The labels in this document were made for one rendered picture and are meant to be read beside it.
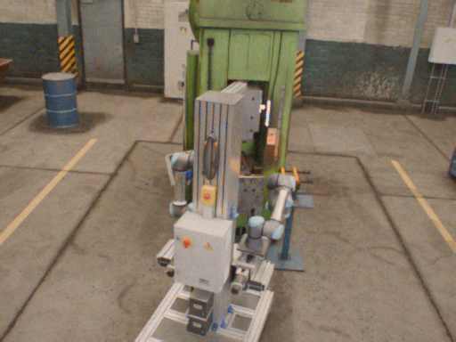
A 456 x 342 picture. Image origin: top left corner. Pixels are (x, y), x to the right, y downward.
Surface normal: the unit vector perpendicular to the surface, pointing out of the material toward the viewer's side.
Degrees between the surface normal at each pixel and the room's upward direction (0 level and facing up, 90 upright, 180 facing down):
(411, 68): 90
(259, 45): 90
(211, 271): 90
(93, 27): 90
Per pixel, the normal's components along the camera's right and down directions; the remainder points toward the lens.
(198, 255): -0.32, 0.39
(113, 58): -0.06, 0.42
